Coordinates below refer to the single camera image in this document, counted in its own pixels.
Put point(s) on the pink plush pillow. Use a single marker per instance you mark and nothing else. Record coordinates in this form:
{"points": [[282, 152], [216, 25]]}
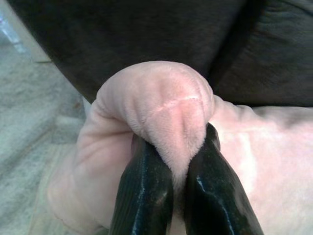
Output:
{"points": [[159, 98]]}

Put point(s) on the dark brown fabric sofa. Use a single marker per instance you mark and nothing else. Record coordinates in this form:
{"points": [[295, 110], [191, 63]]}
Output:
{"points": [[137, 36]]}

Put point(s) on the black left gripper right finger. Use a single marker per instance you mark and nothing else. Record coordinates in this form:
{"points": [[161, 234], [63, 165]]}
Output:
{"points": [[215, 195]]}

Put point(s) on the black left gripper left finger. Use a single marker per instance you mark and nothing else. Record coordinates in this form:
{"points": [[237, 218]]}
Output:
{"points": [[144, 195]]}

